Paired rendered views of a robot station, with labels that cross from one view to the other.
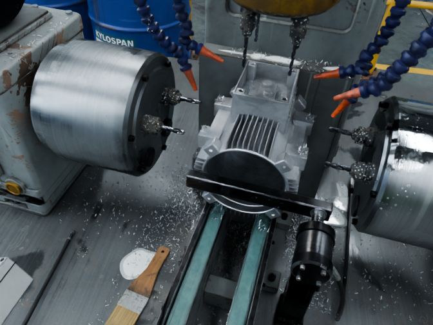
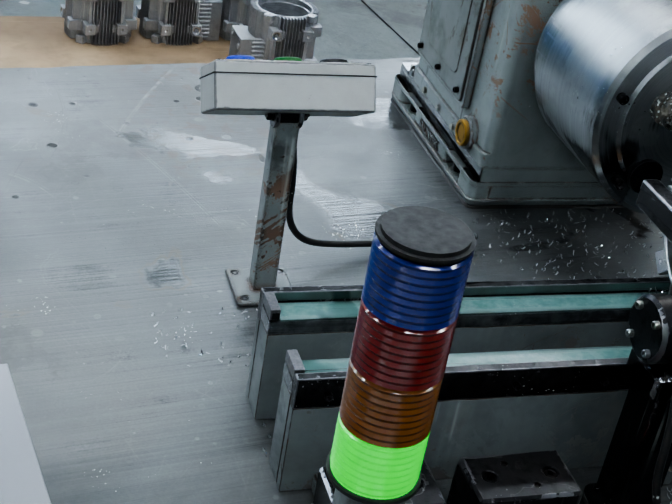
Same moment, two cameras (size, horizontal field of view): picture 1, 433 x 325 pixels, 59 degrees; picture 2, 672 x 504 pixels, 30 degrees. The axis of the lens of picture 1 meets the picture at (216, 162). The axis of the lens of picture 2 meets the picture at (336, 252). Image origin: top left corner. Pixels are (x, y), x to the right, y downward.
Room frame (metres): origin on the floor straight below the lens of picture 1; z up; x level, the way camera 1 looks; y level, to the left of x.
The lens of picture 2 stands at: (-0.44, -0.73, 1.57)
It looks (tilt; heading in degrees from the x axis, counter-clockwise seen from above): 31 degrees down; 55
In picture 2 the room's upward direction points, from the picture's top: 10 degrees clockwise
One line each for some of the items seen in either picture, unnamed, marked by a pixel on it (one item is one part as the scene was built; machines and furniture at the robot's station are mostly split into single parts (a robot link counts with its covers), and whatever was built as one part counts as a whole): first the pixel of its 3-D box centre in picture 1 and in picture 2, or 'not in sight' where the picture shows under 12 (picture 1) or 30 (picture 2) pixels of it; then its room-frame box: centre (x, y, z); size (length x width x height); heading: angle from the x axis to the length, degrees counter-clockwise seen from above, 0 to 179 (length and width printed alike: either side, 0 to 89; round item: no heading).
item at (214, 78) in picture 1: (267, 119); not in sight; (0.72, -0.11, 0.97); 0.30 x 0.11 x 0.34; 76
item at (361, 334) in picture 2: not in sight; (403, 333); (-0.03, -0.23, 1.14); 0.06 x 0.06 x 0.04
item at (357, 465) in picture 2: not in sight; (379, 446); (-0.03, -0.23, 1.05); 0.06 x 0.06 x 0.04
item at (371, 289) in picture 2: not in sight; (417, 272); (-0.03, -0.23, 1.19); 0.06 x 0.06 x 0.04
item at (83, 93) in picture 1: (89, 102); (638, 68); (0.65, 0.27, 1.04); 0.37 x 0.25 x 0.25; 76
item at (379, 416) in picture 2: not in sight; (390, 391); (-0.03, -0.23, 1.10); 0.06 x 0.06 x 0.04
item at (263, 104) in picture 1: (265, 97); not in sight; (0.60, -0.08, 1.11); 0.12 x 0.11 x 0.07; 166
